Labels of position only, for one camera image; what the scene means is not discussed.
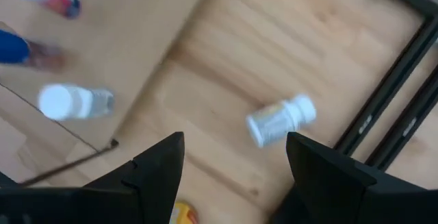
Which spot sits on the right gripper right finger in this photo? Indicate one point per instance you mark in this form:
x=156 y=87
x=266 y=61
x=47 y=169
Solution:
x=325 y=183

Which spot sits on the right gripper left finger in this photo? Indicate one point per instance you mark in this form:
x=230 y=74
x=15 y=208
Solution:
x=154 y=176

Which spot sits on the yellow cap amber bottle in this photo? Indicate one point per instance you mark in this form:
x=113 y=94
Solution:
x=183 y=214

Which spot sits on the white aspirin bottle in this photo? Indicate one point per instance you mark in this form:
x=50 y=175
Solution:
x=277 y=121

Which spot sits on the white cap grey label bottle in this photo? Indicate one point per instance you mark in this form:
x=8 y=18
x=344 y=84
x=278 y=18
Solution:
x=68 y=102

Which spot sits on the blue cap Tums bottle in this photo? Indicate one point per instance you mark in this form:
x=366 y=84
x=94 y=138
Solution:
x=13 y=47

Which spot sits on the black table frame rig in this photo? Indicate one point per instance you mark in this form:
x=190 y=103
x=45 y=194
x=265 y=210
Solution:
x=388 y=87

